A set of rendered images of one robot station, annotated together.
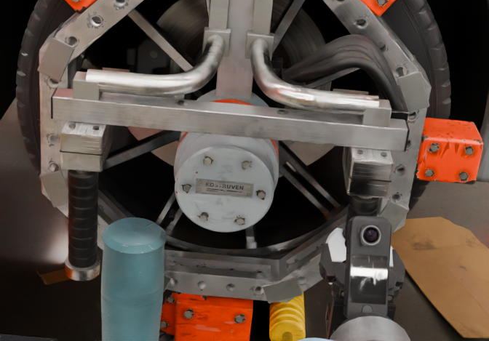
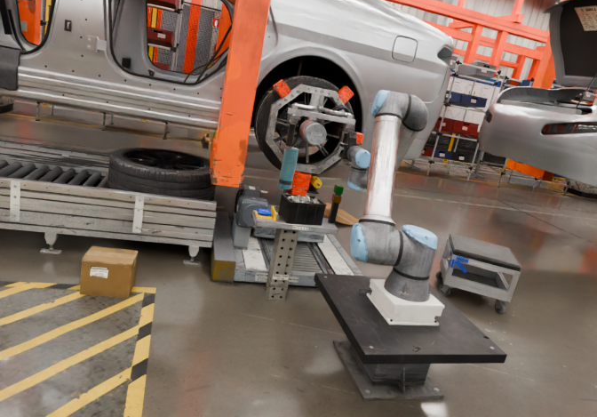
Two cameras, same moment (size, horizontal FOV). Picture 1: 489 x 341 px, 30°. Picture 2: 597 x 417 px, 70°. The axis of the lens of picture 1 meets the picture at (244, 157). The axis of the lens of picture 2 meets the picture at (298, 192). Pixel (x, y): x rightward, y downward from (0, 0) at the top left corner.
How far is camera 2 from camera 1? 1.66 m
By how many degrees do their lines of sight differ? 18
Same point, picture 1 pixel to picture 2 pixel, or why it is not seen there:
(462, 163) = (359, 139)
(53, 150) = (271, 131)
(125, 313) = (290, 165)
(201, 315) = (298, 176)
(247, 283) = (310, 168)
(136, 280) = (293, 157)
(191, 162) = (310, 127)
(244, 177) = (321, 131)
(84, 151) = (294, 118)
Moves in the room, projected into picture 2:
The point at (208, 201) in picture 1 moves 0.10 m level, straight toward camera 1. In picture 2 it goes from (313, 136) to (317, 140)
